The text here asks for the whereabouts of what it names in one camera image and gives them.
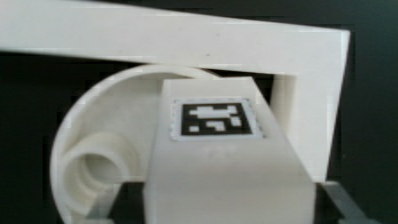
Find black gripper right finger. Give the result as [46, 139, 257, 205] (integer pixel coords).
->
[312, 181, 380, 224]

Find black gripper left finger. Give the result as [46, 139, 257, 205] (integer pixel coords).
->
[87, 181, 149, 224]

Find white round stool seat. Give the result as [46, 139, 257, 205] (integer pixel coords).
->
[50, 65, 217, 224]

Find white stool leg with tag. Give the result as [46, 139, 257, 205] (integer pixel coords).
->
[144, 78, 316, 224]

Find white U-shaped fence frame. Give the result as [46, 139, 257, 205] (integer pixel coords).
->
[0, 0, 350, 182]

